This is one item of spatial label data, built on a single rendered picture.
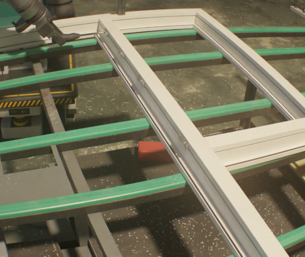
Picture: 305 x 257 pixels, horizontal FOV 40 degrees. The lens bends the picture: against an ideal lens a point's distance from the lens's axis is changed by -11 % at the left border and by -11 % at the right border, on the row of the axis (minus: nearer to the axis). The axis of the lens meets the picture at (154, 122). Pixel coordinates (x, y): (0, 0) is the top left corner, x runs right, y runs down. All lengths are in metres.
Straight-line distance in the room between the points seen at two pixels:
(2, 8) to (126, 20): 0.94
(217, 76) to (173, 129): 2.27
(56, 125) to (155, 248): 0.45
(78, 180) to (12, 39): 0.77
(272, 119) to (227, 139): 1.94
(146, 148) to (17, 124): 1.16
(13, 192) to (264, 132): 0.65
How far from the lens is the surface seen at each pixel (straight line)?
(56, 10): 2.31
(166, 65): 1.59
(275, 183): 1.56
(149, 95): 1.28
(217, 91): 3.20
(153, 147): 1.55
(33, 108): 2.46
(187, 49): 3.76
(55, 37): 1.55
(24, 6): 1.45
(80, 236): 1.27
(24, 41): 1.72
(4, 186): 1.07
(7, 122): 2.59
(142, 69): 1.36
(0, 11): 2.50
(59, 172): 1.10
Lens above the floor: 1.57
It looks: 34 degrees down
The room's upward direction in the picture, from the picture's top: 5 degrees clockwise
